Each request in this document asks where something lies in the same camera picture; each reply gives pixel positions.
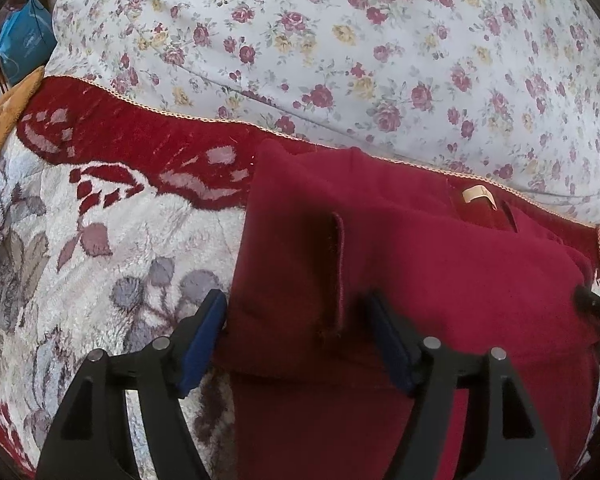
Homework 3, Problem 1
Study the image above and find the blue plastic bag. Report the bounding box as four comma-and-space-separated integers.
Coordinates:
0, 0, 56, 86

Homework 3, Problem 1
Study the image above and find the red small garment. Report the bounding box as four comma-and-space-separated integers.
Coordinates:
214, 141, 600, 479

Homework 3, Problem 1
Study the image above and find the white floral bed sheet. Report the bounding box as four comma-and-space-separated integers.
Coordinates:
47, 0, 600, 223

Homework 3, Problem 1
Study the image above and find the white red floral blanket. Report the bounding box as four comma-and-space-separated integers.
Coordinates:
0, 75, 600, 479

